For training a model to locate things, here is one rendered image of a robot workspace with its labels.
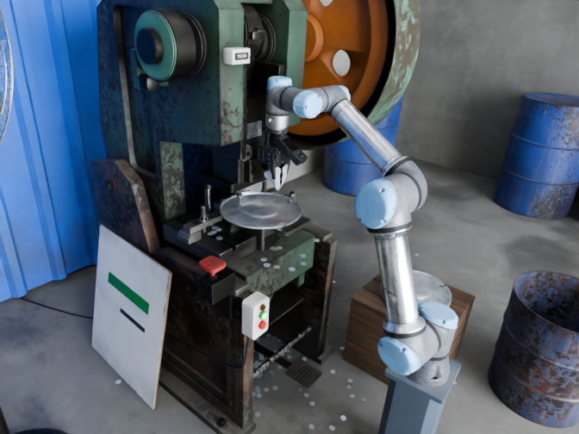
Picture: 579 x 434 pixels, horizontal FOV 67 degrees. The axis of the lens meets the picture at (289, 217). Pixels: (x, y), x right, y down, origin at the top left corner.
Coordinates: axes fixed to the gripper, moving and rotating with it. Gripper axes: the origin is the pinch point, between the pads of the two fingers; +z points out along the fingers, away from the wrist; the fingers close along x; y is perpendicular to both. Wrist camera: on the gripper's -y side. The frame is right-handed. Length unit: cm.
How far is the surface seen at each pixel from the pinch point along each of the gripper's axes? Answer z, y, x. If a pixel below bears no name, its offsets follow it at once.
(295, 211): 11.3, -1.5, -7.7
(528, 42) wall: -34, 4, -330
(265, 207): 10.7, 7.5, -1.9
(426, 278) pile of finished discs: 51, -36, -61
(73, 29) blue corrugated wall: -38, 132, -6
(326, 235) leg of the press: 25.3, -6.3, -22.7
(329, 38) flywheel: -45, 9, -36
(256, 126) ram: -18.1, 11.9, -0.9
